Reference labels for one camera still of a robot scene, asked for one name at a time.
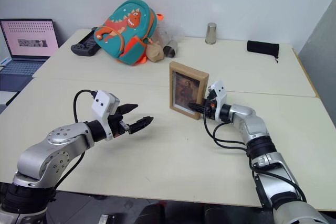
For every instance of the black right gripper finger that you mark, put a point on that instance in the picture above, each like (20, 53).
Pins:
(198, 107)

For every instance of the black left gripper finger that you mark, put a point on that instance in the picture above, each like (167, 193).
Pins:
(128, 108)
(140, 124)

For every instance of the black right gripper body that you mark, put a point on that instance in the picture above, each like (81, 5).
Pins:
(210, 108)

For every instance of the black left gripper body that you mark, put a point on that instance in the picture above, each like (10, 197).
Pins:
(116, 124)

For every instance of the wooden picture frame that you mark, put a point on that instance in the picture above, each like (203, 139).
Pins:
(202, 87)

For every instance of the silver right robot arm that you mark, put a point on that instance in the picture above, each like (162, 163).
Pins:
(265, 155)

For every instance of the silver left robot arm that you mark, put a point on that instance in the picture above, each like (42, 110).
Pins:
(55, 153)

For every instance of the upright steel cup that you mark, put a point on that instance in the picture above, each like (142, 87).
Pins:
(211, 33)

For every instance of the beige cloth bundle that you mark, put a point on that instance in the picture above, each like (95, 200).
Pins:
(155, 52)

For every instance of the steel cup lying down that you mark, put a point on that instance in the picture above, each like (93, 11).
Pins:
(171, 49)

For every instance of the teal dinosaur backpack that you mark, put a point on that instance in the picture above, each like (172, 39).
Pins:
(131, 40)

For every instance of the black game controller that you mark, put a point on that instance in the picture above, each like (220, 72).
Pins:
(84, 47)

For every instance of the clear plastic bag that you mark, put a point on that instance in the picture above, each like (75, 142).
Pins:
(170, 35)

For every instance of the black fabric pouch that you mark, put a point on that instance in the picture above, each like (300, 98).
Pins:
(262, 47)

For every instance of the dark rounded shape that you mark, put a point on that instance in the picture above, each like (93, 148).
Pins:
(236, 216)
(168, 213)

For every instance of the grey partition panel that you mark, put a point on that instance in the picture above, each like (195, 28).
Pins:
(320, 64)

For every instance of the open laptop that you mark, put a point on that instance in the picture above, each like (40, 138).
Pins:
(29, 37)

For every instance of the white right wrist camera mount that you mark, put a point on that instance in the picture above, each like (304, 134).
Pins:
(220, 89)

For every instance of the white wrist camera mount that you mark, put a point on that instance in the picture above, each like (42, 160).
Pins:
(101, 107)
(220, 89)

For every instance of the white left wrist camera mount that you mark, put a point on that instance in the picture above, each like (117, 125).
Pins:
(101, 107)

